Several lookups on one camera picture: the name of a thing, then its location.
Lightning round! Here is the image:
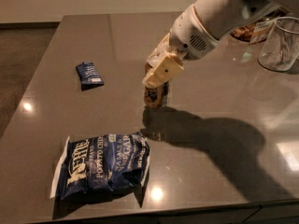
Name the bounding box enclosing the clear drinking glass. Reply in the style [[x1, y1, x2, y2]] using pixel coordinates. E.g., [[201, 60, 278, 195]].
[[258, 17, 299, 72]]

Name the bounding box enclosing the large blue chip bag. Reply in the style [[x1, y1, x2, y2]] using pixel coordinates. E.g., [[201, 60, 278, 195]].
[[50, 132, 150, 200]]

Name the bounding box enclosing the orange soda can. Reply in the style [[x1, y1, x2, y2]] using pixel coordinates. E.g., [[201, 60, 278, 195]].
[[143, 63, 171, 109]]

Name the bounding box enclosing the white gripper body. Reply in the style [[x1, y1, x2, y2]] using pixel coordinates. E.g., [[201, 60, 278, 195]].
[[169, 5, 218, 61]]

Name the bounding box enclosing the small blue snack bag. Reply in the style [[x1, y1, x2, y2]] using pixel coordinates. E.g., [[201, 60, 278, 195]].
[[76, 62, 104, 86]]

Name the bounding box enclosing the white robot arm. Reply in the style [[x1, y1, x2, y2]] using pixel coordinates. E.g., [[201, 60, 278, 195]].
[[143, 0, 299, 89]]

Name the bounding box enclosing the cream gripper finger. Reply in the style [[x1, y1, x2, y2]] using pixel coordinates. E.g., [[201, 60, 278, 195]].
[[147, 34, 171, 68], [142, 52, 184, 88]]

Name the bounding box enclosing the glass jar with black lid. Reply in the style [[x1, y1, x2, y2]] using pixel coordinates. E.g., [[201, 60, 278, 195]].
[[231, 9, 285, 44]]

